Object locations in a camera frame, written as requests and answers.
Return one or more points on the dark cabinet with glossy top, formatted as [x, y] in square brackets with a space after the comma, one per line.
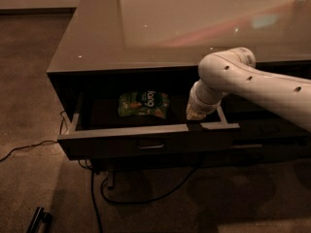
[113, 47]

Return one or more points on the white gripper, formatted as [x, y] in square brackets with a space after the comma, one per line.
[199, 108]

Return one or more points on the green snack bag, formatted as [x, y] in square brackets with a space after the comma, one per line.
[144, 103]

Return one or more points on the dark drawer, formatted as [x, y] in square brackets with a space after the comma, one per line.
[251, 156]
[270, 128]
[97, 132]

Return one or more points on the black metal bar on floor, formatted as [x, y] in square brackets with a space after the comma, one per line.
[40, 222]

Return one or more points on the metal cabinet leg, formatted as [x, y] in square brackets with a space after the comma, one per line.
[110, 179]

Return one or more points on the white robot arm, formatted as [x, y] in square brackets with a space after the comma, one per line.
[234, 72]

